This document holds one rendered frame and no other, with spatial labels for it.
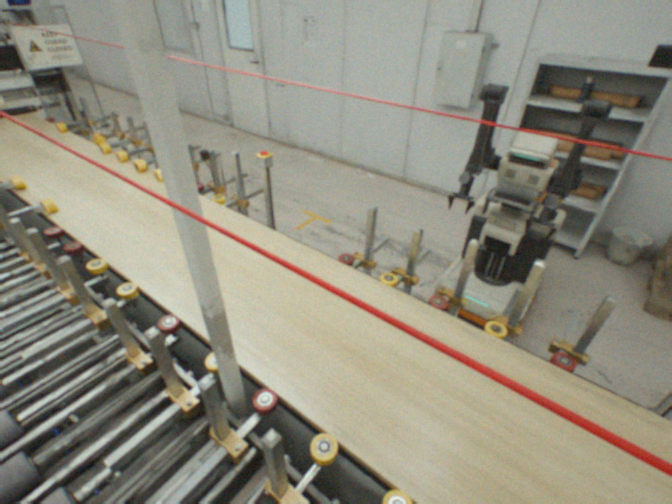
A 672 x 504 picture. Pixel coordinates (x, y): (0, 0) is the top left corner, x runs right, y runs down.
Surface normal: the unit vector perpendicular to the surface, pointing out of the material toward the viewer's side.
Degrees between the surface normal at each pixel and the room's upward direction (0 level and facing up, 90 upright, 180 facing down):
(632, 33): 90
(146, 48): 90
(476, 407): 0
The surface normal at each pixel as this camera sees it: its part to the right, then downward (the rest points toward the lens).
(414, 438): 0.02, -0.79
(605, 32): -0.61, 0.47
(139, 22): 0.79, 0.39
